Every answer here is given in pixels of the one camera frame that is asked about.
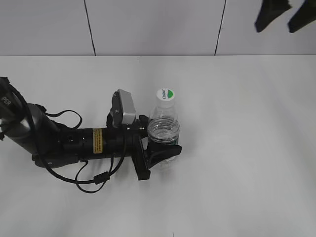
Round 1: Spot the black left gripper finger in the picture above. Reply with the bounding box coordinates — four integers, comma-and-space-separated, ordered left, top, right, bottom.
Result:
147, 140, 182, 169

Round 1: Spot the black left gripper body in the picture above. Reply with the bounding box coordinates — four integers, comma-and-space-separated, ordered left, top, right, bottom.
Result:
106, 114, 152, 181

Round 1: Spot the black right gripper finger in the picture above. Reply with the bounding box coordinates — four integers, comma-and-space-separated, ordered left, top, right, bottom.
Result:
287, 0, 316, 33
254, 0, 292, 33

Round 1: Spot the clear plastic water bottle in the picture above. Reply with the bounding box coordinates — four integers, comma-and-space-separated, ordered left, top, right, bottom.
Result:
147, 98, 180, 172

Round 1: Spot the white bottle cap green logo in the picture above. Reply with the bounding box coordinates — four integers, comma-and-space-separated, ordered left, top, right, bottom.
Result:
156, 88, 175, 108

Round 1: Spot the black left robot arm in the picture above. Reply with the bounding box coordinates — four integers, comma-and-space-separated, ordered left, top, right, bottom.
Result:
0, 77, 182, 180

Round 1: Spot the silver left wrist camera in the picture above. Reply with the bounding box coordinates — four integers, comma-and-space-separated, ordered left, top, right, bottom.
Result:
110, 89, 136, 127

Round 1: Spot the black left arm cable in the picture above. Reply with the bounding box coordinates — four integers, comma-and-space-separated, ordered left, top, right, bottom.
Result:
32, 108, 126, 195

